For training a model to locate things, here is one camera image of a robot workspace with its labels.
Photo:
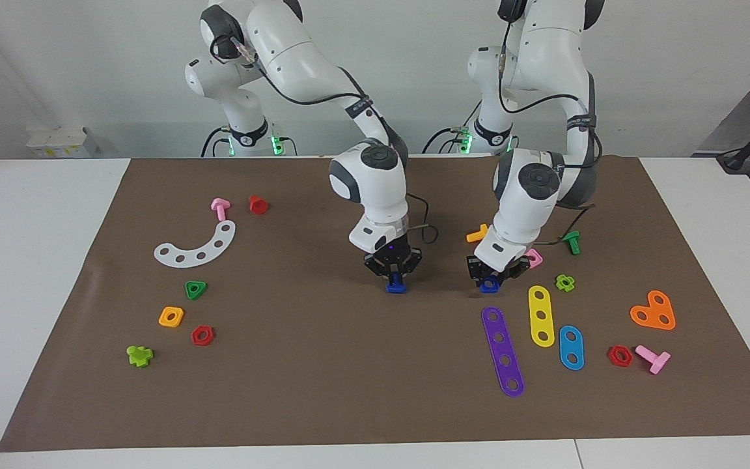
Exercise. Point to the green triangle nut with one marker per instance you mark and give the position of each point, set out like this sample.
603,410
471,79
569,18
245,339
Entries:
190,291

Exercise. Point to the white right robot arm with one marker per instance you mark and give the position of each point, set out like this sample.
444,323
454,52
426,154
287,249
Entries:
375,189

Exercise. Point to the orange L-shaped plate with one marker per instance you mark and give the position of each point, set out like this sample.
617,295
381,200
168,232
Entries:
652,317

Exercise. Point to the blue triangle head screw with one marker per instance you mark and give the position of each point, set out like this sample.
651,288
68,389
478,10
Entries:
396,286

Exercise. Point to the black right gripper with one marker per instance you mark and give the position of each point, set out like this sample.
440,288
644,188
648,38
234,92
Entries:
391,257

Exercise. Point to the red hexagonal nut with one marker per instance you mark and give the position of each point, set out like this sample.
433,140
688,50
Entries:
613,356
196,336

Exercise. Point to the purple four-hole bar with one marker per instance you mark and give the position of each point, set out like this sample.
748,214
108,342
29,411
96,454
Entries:
500,348

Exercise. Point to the orange square head screw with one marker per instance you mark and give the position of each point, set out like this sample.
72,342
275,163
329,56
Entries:
478,234

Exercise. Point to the light green cross nut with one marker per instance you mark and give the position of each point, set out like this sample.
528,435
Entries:
560,283

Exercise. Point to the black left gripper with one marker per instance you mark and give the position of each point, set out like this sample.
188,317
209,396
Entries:
521,262

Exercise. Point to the blue two-hole bar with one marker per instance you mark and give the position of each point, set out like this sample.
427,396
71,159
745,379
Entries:
571,347

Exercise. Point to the pink T-head screw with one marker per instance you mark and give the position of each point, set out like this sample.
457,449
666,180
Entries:
653,359
220,208

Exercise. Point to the light green cross screw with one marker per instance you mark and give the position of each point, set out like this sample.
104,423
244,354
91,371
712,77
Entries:
138,355

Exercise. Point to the white cardboard box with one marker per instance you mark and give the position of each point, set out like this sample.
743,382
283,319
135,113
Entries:
62,142

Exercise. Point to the pink square nut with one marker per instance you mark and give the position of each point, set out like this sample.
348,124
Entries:
536,259

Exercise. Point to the orange square nut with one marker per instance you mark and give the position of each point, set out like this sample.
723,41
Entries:
165,317

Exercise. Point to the blue square nut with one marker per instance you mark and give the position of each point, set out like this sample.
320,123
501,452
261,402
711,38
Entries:
489,285

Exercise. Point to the yellow three-hole bar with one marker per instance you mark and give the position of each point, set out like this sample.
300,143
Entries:
541,326

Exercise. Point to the brown paper table mat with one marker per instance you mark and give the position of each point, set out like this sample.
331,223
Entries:
349,378

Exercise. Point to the white curved five-hole plate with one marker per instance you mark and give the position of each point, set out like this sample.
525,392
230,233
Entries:
189,258

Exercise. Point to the dark green T-head screw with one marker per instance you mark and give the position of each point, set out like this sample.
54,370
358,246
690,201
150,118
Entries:
572,242

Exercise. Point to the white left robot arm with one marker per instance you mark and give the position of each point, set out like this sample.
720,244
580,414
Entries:
531,195

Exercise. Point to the red hexagonal head screw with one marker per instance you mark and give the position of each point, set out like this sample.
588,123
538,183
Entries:
257,206

